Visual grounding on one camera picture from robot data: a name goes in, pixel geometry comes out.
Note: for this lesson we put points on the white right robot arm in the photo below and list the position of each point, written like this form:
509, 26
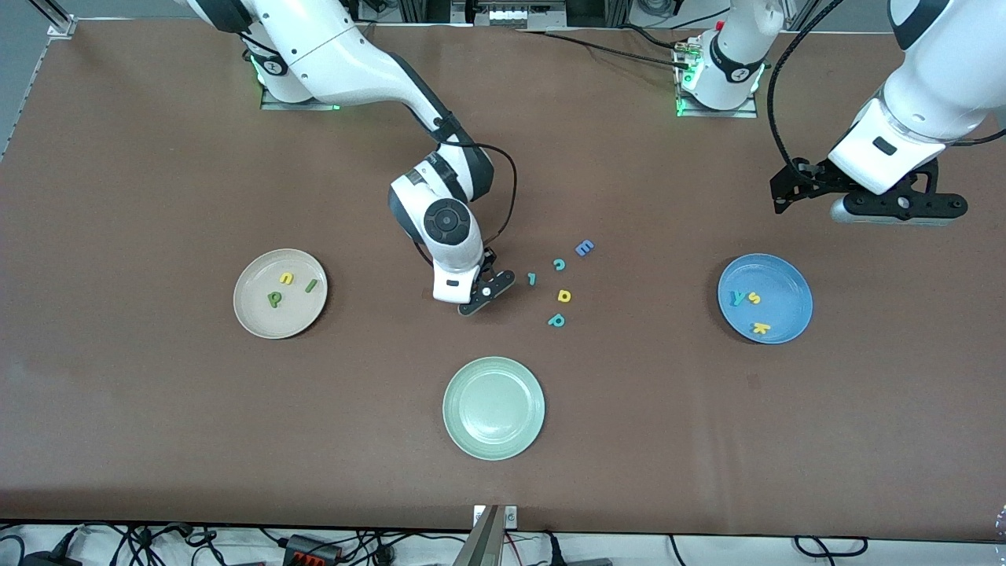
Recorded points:
338, 55

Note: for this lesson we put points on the black plug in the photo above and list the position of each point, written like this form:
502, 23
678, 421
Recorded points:
554, 554

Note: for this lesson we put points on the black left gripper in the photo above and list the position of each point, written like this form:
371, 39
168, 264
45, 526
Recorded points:
814, 179

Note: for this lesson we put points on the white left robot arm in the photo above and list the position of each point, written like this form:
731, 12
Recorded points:
935, 79

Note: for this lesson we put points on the blue plate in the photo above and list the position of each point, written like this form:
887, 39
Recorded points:
778, 275

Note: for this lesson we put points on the beige brown plate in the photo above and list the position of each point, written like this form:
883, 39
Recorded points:
279, 322

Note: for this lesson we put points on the aluminium frame profile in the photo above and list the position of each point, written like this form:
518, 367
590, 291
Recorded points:
409, 9

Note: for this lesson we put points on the pale green plate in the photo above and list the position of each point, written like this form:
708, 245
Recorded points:
493, 409

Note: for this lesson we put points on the blue foam letter E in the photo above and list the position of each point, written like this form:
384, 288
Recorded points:
584, 248

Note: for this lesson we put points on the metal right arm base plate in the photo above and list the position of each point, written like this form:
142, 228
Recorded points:
299, 105

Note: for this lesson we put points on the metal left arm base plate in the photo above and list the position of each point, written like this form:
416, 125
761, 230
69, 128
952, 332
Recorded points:
719, 113

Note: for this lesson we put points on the white mounting bracket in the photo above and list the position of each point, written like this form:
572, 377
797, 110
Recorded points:
511, 516

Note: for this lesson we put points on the teal foam letter p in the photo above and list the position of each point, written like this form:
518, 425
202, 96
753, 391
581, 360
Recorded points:
556, 320

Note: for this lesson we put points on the aluminium corner post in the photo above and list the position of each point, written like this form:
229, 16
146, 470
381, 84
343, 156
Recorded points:
61, 25

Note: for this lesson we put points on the black power adapter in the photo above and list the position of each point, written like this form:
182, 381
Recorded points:
47, 560

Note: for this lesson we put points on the black power strip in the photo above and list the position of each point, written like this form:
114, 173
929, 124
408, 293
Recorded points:
310, 550

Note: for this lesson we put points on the green foam letter p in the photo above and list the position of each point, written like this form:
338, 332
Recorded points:
274, 299

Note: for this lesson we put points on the grey metal camera pole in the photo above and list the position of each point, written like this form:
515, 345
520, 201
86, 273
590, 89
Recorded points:
486, 542

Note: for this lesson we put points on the grey metal box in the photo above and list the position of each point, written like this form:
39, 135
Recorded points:
519, 16

